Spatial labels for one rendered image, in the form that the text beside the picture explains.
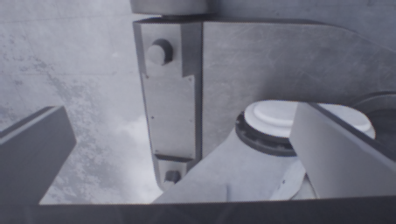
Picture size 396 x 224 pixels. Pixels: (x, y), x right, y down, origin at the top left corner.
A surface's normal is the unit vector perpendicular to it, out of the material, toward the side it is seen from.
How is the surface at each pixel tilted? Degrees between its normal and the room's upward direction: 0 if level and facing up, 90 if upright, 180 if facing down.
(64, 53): 0
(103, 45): 0
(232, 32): 0
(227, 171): 90
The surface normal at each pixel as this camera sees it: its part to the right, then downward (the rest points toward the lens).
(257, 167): 0.00, -0.87
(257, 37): -0.18, 0.48
